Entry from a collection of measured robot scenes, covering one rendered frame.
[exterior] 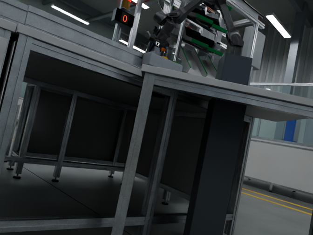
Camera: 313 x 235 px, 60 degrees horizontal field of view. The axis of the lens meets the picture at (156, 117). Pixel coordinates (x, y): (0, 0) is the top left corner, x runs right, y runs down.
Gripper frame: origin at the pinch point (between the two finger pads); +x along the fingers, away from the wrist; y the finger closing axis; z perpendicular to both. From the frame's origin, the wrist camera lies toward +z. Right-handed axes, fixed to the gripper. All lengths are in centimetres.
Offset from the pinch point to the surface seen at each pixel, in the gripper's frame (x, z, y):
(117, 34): 5.8, 12.1, 19.3
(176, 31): -9.4, 23.8, -23.9
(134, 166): 27, -70, 24
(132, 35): 32, 109, -43
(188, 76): -12, -52, 14
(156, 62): -3.5, -29.9, 15.0
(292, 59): -28, 387, -714
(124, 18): -3.9, 14.3, 19.0
